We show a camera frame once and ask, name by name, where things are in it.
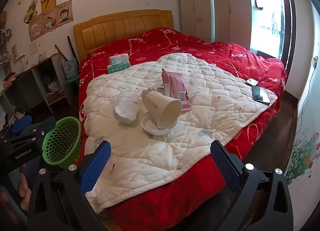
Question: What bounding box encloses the yellow wall poster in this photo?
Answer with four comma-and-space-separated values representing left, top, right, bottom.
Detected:
41, 0, 57, 12

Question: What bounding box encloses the person's left hand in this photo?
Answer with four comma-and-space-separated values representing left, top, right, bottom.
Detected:
17, 164, 34, 212

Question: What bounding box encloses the teal tissue pack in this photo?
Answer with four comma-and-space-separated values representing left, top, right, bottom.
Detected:
107, 62, 131, 74

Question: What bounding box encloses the glass balcony door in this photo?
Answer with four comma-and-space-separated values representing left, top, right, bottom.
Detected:
249, 0, 298, 71

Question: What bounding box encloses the cartoon wall poster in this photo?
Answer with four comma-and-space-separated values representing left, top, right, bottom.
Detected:
28, 0, 74, 42

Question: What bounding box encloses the pink snack wrapper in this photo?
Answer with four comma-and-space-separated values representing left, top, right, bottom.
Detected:
161, 68, 192, 111

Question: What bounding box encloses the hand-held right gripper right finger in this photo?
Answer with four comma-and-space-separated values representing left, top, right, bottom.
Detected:
210, 140, 294, 231

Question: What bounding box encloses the white paper cup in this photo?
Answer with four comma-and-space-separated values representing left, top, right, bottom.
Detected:
140, 90, 182, 129

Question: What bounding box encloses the white quilted mat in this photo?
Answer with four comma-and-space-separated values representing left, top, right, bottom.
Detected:
84, 53, 278, 213

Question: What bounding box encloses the blue paper bag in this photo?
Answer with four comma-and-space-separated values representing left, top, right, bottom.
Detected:
62, 59, 78, 79

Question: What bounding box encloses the green plastic stool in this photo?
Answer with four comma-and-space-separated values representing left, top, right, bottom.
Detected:
66, 74, 80, 96

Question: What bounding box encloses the black smartphone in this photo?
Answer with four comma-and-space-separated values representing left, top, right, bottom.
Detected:
252, 85, 271, 105

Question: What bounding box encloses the green plastic mesh basket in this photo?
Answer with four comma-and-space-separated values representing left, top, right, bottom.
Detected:
42, 116, 82, 170

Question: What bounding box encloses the white wardrobe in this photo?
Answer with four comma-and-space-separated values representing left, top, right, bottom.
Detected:
178, 0, 252, 50

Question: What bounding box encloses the flower wall decal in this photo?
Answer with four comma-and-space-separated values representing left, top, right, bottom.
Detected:
285, 131, 320, 184

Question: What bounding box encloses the white round lid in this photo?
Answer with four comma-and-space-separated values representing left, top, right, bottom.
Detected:
141, 114, 178, 136

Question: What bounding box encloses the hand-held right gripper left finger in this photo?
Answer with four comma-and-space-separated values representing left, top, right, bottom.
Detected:
27, 140, 112, 231

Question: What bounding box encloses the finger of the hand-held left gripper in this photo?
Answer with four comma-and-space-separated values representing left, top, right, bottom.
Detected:
11, 114, 33, 133

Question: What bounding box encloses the brown wooden stick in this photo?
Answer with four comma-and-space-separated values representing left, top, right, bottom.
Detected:
54, 44, 68, 61

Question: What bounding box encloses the red bedspread bed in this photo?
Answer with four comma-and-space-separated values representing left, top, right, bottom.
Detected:
78, 28, 287, 231

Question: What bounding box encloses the wooden bookshelf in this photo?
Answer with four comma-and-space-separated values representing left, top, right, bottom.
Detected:
0, 12, 15, 66

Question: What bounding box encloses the clear plastic food container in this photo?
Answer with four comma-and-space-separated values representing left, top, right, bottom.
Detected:
112, 90, 140, 107

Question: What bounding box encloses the wooden bed headboard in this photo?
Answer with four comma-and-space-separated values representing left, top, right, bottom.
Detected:
73, 9, 174, 62

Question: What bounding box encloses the crumpled white tissue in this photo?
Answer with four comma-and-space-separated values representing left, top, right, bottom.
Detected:
113, 101, 139, 124

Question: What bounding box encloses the white desk lamp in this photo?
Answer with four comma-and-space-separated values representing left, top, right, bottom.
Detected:
14, 53, 27, 71

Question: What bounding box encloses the grey desk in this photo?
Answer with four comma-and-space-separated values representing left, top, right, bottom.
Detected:
0, 53, 73, 121

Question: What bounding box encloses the white tissue pack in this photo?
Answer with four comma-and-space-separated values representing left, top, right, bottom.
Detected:
109, 54, 130, 64

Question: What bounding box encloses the black sheathed sword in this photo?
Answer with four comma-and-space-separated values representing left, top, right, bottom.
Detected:
67, 36, 78, 60

